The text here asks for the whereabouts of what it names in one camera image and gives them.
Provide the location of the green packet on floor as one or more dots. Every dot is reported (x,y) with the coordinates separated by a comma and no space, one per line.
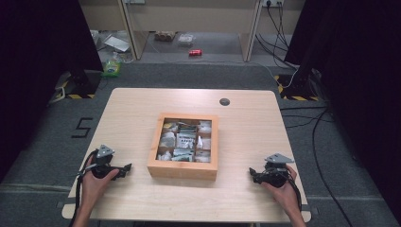
(111,67)

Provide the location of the cardboard egg tray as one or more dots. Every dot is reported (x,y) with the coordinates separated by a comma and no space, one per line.
(164,35)

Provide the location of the round grey table grommet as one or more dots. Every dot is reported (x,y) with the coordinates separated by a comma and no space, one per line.
(224,101)

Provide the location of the black stand base striped tape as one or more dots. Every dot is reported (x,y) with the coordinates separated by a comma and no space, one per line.
(298,90)
(80,85)

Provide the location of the white wall socket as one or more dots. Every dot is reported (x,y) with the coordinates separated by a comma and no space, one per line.
(273,2)

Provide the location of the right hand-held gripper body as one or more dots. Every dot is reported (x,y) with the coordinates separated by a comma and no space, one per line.
(275,173)

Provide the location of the wooden compartment box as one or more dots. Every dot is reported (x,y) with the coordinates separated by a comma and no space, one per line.
(183,171)

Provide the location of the person's left hand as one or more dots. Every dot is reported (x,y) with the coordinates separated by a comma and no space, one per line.
(93,187)

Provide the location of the red can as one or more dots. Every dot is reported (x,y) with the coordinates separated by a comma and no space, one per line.
(195,52)

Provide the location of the grey table foot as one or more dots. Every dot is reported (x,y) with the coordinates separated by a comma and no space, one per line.
(60,204)
(310,210)

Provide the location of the beige wooden desk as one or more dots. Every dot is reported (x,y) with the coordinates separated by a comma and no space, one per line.
(189,15)

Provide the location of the assortment of small sachets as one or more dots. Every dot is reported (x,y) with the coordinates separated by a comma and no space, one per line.
(184,140)

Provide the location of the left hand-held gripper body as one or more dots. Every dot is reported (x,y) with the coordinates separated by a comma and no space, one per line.
(102,162)

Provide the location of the person's right hand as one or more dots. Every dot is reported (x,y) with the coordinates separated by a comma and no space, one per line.
(288,195)

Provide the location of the black curtain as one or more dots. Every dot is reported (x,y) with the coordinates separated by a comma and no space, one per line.
(38,63)
(362,69)

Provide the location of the white plastic bag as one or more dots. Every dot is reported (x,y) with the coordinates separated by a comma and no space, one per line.
(116,43)

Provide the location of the clear plastic container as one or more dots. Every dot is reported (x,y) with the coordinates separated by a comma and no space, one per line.
(185,39)

